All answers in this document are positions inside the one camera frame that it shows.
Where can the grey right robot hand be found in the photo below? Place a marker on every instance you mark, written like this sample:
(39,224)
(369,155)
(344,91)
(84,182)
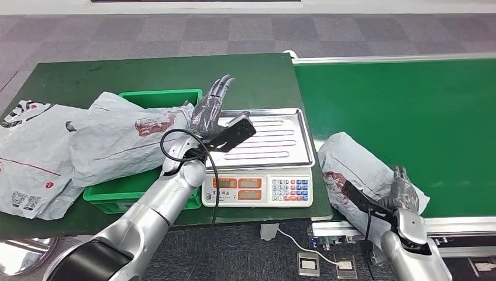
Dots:
(403,194)

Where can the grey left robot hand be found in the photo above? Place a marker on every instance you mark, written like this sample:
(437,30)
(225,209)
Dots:
(207,114)

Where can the grey parcel bag red print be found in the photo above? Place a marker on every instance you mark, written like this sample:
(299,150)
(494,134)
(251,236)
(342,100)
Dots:
(112,101)
(356,163)
(116,151)

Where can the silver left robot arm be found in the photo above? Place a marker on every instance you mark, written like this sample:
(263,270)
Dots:
(155,209)

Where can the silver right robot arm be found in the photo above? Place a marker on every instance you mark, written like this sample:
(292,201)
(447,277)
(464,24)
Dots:
(410,252)

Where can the conveyor control electronics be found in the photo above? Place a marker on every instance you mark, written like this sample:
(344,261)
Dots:
(327,240)

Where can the green conveyor belt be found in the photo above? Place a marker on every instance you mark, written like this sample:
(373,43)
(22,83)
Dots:
(426,97)

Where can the white scale with steel tray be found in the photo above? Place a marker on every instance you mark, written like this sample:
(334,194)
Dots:
(271,135)

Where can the silver floor socket with plug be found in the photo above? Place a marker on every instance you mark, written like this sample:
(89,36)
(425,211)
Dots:
(345,265)

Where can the small white curved fitting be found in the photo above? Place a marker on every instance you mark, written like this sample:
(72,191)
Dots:
(290,54)

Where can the green plastic crate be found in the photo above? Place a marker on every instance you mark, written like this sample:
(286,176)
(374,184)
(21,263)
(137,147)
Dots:
(116,190)

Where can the white power adapter block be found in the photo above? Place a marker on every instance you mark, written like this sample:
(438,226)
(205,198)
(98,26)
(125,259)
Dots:
(269,231)

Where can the large grey mailer QR codes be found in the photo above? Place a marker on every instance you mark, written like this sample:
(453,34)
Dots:
(35,155)

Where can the round chrome base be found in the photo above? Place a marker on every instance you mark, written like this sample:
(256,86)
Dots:
(23,254)

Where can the left wrist camera black plate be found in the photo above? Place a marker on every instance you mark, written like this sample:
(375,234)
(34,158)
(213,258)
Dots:
(236,134)

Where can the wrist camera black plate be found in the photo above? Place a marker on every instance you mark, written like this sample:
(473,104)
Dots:
(360,197)
(236,134)

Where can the right wrist camera black plate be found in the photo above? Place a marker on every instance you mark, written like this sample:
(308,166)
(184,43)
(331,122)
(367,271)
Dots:
(360,197)

